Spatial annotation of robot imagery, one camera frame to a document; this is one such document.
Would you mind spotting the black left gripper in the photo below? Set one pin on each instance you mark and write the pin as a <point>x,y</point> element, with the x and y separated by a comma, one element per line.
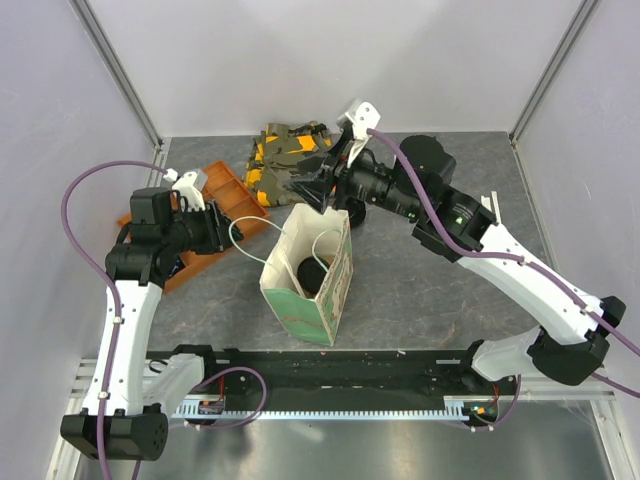
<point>219,233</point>

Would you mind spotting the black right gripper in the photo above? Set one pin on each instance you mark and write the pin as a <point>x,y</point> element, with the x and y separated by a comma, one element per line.
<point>317,190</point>

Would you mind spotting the green patterned paper bag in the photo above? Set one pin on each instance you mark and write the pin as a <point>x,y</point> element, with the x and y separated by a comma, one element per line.
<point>305,233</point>

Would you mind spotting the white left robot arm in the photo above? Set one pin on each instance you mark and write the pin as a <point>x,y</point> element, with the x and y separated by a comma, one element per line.
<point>121,417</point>

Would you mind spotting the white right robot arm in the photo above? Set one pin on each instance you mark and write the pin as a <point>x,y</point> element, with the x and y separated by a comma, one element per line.
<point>570,341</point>

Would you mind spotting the orange wooden tray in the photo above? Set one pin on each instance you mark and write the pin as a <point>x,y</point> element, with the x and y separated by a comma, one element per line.
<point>225,200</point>

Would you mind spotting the camouflage folded cloth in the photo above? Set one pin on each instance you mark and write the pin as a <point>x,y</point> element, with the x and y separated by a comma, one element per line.
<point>275,157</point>

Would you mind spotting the black lid stack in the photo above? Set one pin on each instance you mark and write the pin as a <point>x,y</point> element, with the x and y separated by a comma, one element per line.
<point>357,212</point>

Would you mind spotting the white wrapped straw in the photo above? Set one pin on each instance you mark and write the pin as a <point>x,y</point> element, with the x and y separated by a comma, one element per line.
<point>491,203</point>

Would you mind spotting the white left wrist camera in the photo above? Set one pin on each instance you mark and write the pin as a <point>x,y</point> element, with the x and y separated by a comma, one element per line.
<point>189,185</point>

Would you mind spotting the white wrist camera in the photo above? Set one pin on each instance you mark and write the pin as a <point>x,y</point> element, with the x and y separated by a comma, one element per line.
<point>359,117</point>
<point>189,185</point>

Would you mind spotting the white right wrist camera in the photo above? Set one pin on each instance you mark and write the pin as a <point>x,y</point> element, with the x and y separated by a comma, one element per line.
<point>359,117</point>

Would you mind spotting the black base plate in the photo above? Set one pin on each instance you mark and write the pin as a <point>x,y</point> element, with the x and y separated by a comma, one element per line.
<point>432,372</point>

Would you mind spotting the grey slotted cable duct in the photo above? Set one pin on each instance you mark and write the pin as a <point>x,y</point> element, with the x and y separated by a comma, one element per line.
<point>452,410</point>

